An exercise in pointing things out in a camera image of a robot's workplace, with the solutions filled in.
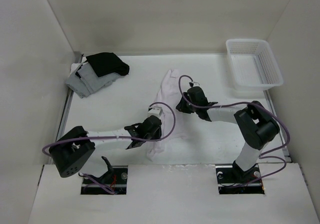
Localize white tank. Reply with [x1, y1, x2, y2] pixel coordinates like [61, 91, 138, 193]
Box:
[146, 69, 190, 161]
[70, 62, 88, 74]

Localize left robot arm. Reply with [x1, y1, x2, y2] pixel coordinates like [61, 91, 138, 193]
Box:
[48, 115, 162, 184]

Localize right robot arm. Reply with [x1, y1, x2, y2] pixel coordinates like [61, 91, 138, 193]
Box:
[176, 86, 280, 182]

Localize black folded tank top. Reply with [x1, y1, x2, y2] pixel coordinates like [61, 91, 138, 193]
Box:
[86, 52, 130, 77]

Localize grey folded tank top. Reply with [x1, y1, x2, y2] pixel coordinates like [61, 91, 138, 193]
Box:
[65, 64, 121, 98]

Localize white folded tank top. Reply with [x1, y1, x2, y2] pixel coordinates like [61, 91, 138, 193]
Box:
[70, 62, 88, 74]

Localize white plastic basket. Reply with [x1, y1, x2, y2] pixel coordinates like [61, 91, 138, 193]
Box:
[225, 39, 284, 91]

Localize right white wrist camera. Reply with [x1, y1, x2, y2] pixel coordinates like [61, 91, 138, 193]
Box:
[189, 81, 200, 87]

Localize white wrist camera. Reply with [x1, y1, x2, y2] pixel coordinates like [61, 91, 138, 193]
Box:
[147, 106, 164, 119]
[189, 81, 200, 87]

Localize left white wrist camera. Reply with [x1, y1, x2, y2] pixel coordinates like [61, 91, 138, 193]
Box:
[147, 106, 164, 119]

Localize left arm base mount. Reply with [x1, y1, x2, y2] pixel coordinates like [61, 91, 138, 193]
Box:
[78, 156, 129, 195]

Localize left aluminium table rail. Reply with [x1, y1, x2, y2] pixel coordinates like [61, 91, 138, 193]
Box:
[37, 51, 85, 185]

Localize aluminium table rail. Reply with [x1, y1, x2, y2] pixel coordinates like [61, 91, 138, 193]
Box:
[37, 51, 85, 185]
[263, 91, 292, 163]

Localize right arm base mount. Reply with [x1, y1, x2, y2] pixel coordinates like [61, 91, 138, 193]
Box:
[215, 165, 265, 195]

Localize right aluminium table rail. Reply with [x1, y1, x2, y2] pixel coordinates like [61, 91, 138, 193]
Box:
[263, 91, 292, 163]

